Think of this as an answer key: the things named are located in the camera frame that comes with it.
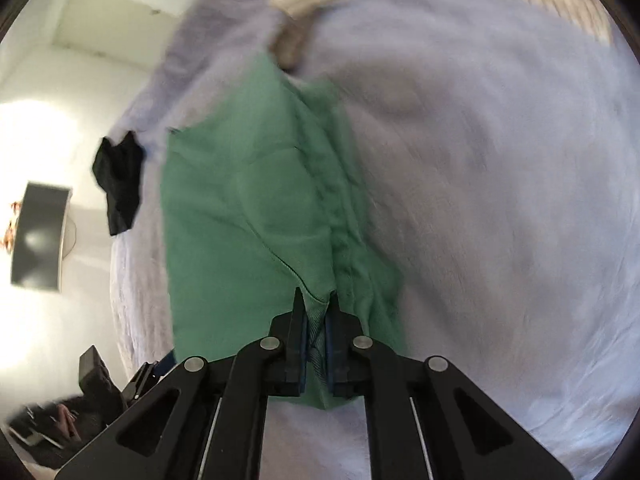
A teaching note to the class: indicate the green garment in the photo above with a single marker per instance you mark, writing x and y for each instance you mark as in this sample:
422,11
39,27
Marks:
240,220

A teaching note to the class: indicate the grey rectangular panel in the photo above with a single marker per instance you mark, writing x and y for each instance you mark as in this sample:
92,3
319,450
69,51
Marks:
40,235

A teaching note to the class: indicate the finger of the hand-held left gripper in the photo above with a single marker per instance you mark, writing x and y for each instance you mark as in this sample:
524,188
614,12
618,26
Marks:
145,377

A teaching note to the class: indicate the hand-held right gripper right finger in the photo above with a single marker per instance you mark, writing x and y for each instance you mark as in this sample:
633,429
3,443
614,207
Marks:
331,355

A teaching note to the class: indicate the lavender fuzzy blanket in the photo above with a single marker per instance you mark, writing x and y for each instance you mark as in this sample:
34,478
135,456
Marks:
500,185

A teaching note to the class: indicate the black cloth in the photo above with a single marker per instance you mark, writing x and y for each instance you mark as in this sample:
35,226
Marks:
122,180

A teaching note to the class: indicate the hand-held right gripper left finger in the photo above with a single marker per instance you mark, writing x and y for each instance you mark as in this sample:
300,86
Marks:
301,350

